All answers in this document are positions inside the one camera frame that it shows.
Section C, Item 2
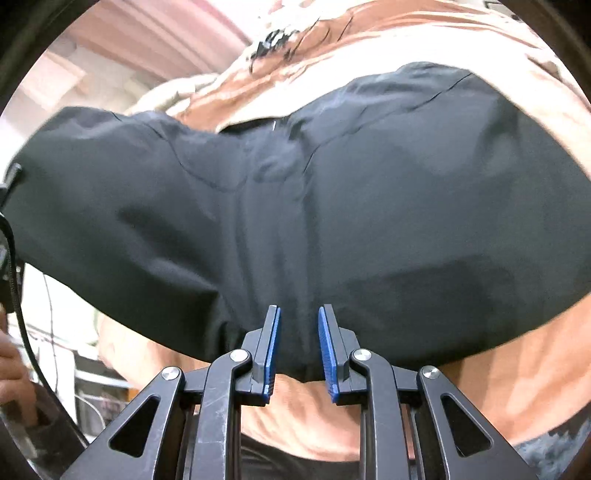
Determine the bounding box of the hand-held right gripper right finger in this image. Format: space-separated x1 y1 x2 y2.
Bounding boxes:
318 304 541 480

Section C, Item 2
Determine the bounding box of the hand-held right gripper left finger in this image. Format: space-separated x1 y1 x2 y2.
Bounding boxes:
60 305 282 480

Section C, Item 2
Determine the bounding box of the black jacket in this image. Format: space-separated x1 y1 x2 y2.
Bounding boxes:
4 61 591 384

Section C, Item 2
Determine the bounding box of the person's left hand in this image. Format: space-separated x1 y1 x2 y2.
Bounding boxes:
0 305 41 428

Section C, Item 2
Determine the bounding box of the dark cloth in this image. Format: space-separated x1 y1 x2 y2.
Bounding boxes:
240 433 365 480

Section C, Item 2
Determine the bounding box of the grey fuzzy blanket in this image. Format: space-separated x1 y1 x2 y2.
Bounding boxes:
512 415 588 480

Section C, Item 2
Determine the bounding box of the pink curtain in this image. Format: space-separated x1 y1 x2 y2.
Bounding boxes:
60 0 259 77

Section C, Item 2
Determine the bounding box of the black cable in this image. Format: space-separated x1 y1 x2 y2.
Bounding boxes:
0 217 90 448

